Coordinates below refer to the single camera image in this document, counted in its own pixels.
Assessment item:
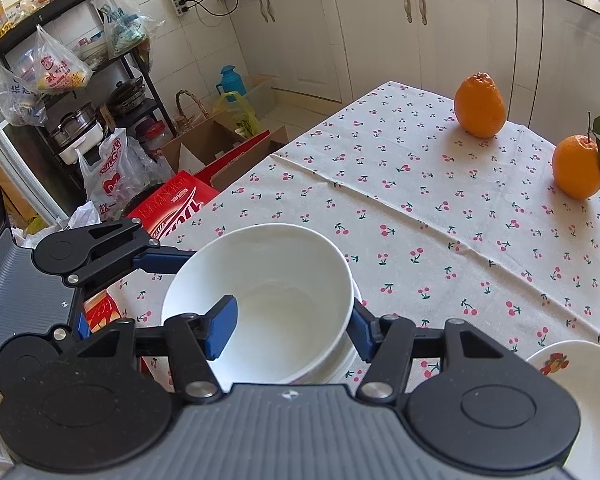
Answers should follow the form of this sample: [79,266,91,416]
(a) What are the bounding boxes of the yellow plastic bag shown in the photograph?
[215,91,258,138]

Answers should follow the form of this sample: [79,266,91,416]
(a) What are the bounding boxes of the clear hanging plastic bag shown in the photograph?
[0,55,48,126]

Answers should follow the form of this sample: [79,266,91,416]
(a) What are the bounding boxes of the wicker basket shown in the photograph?
[174,90,211,133]

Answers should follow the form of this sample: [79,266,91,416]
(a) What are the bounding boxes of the black metal rack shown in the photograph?
[0,0,176,196]

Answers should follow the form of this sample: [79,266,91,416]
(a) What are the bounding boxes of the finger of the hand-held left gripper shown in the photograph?
[52,310,92,347]
[66,217,197,288]

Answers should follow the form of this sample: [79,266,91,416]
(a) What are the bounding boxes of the orange with leaf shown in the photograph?
[551,112,600,201]

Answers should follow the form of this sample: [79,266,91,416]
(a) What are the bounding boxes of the white kitchen cabinets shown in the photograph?
[215,0,600,181]

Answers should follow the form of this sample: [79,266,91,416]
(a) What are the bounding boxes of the blue thermos jug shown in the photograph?
[216,65,240,92]

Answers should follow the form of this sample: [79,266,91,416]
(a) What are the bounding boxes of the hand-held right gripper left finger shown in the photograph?
[72,294,239,402]

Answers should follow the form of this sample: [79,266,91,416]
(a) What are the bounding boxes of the white fruit-print plate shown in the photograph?
[525,340,600,471]

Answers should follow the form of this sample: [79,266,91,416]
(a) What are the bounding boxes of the cherry print tablecloth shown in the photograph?
[107,80,600,396]

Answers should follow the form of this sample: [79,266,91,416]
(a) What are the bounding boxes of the white floral bowl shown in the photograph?
[300,280,373,386]
[161,224,355,386]

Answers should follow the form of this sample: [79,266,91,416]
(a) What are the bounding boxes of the white bag with red print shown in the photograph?
[77,127,146,221]

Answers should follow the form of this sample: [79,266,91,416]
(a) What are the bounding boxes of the clear bag with blue print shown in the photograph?
[92,0,148,58]

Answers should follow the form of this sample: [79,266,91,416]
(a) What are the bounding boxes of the red printed carton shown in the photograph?
[85,170,221,341]

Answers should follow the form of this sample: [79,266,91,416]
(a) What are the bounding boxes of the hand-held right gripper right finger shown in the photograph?
[351,299,518,402]

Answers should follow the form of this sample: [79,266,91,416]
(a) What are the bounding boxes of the open cardboard box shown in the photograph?
[160,110,288,191]

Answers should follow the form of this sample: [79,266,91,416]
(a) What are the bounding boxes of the black cooking pot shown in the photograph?
[105,77,146,116]

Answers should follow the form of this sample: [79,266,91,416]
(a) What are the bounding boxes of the clear bag with yellow snacks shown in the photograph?
[17,25,93,93]

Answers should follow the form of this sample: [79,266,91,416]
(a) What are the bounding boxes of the steel cooking pot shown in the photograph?
[50,102,98,146]

